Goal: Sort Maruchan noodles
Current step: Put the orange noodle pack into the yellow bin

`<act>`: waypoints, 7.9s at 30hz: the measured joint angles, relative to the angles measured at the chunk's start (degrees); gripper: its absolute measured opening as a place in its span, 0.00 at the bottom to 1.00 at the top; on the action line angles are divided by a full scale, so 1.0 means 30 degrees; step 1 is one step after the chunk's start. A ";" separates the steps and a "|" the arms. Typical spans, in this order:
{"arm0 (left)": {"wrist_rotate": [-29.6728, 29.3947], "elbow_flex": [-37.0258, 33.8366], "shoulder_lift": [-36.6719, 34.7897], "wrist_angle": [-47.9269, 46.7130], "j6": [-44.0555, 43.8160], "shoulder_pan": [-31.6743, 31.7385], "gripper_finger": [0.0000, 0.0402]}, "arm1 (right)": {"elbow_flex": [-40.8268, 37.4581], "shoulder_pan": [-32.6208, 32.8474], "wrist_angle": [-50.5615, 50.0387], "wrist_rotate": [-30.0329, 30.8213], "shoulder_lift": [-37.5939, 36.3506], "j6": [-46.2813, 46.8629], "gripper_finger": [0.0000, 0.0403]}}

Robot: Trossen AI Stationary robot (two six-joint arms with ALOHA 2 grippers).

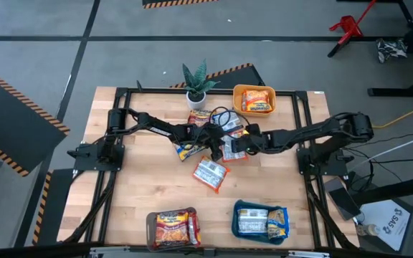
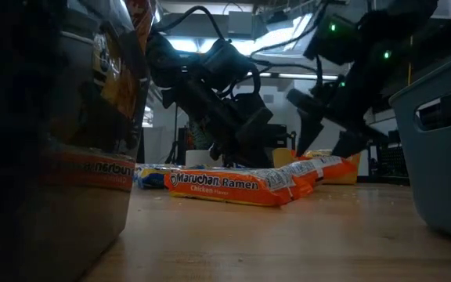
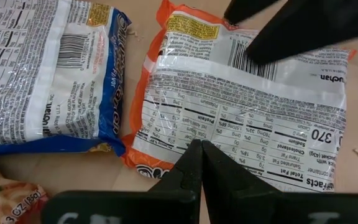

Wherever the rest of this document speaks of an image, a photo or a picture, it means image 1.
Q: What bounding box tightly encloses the orange Maruchan noodle pack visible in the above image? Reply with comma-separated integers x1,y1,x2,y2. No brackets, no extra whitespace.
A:
241,89,273,113
227,128,250,140
192,156,229,194
219,130,250,163

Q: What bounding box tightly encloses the red Maruchan noodle pack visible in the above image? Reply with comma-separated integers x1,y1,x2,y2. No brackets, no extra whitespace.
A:
187,109,214,127
155,210,191,249
187,210,202,247

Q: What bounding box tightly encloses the blue Maruchan noodle pack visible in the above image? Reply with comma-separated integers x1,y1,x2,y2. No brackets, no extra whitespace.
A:
266,207,290,240
237,208,270,237
212,110,245,133
174,142,208,162

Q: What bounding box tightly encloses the white plant pot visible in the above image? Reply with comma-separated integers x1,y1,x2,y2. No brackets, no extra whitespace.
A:
186,91,207,111

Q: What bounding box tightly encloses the yellow plastic bin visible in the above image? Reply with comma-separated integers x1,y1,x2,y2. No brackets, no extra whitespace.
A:
232,84,277,118

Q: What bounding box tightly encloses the green succulent plant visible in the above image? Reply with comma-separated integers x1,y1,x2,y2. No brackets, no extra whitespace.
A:
181,59,221,102

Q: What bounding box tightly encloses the black hazard-striped floor mat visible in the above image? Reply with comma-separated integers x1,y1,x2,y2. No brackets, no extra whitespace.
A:
142,0,222,9
0,62,70,177
32,168,75,247
170,63,267,89

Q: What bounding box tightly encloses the teal plastic bin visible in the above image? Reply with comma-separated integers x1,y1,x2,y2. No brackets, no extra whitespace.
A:
230,199,290,246

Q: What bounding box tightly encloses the grey flat pad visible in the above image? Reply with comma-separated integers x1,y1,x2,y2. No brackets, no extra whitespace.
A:
323,176,344,194

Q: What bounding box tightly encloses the black smartphone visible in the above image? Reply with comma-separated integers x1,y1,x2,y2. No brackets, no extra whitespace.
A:
328,186,362,220

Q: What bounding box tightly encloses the dark grey left bin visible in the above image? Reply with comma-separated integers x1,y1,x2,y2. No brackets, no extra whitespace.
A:
145,206,202,252

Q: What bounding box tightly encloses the clear plastic bottle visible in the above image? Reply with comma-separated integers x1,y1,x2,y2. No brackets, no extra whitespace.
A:
356,224,381,237

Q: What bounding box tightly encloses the red metal stand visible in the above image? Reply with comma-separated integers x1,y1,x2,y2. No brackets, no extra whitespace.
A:
327,0,378,58

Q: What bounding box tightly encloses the white printed paper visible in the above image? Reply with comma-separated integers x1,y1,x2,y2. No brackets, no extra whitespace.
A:
359,199,412,252

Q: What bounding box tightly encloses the person's shoe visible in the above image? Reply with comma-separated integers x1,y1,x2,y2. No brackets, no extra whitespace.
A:
376,37,408,65

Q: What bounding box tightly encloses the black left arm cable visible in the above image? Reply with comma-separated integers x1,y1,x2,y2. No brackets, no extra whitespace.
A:
209,106,250,135

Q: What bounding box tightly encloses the black aluminium table frame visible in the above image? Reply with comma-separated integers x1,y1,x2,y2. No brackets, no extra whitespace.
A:
62,85,360,252

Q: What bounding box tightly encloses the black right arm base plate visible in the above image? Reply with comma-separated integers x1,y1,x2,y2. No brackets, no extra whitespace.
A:
297,147,350,177

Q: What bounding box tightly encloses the yellow floor cable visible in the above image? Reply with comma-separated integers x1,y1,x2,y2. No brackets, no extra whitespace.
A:
371,99,413,129

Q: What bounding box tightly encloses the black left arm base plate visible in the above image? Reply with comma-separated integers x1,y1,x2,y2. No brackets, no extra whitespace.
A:
67,141,125,172

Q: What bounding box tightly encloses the black desk frame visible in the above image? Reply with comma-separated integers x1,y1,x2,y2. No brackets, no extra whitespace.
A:
366,0,413,98

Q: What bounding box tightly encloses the white floor cable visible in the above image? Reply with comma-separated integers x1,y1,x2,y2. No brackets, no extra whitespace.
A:
349,129,413,166

